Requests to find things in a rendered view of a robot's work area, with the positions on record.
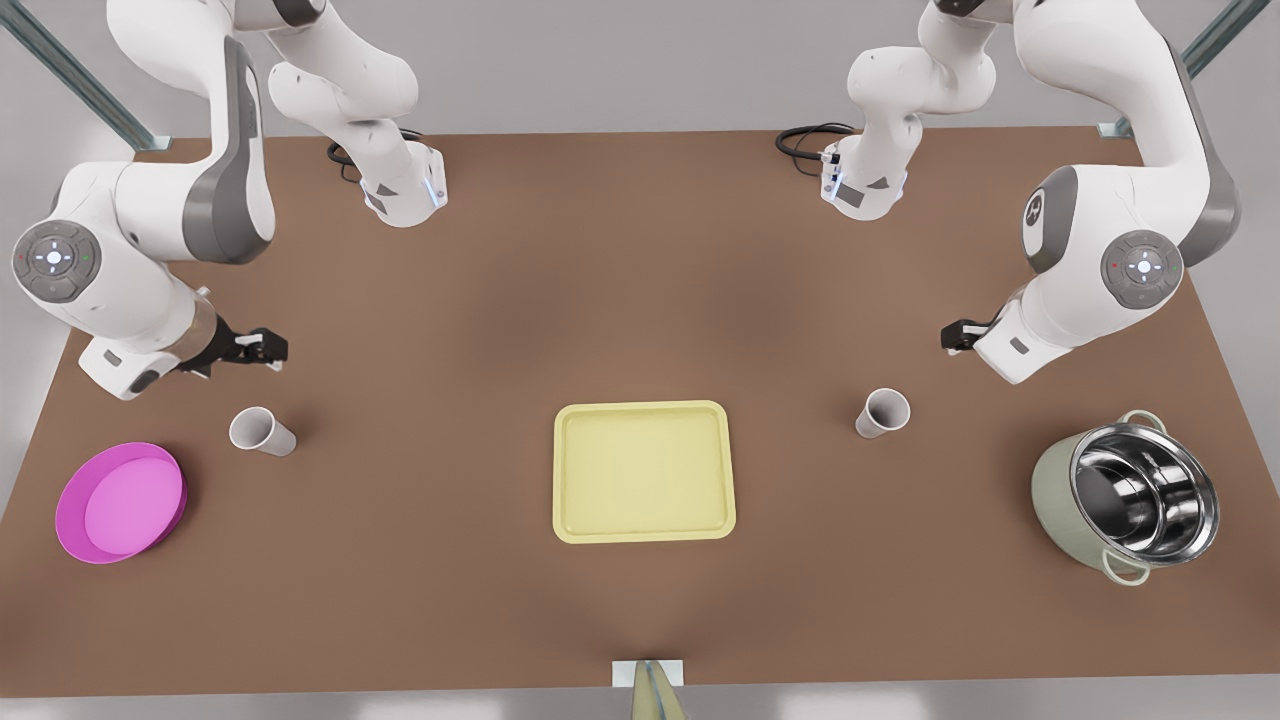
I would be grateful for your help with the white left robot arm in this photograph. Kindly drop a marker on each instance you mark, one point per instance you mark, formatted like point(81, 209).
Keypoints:
point(1120, 200)

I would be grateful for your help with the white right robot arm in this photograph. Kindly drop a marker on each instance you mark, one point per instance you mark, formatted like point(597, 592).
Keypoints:
point(150, 200)

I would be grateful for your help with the yellow rectangular tray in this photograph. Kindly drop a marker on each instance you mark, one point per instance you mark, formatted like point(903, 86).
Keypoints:
point(644, 472)

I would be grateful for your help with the white cup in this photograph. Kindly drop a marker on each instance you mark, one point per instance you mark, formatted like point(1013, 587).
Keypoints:
point(883, 412)
point(262, 431)

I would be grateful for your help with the pink round plate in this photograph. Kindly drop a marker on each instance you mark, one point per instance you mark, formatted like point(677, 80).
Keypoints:
point(121, 502)

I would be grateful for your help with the green steel pot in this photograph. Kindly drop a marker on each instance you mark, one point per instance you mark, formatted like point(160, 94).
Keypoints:
point(1127, 494)

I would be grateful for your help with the silver frame post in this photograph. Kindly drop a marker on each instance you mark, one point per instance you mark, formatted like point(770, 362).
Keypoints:
point(80, 78)
point(1185, 60)
point(652, 690)

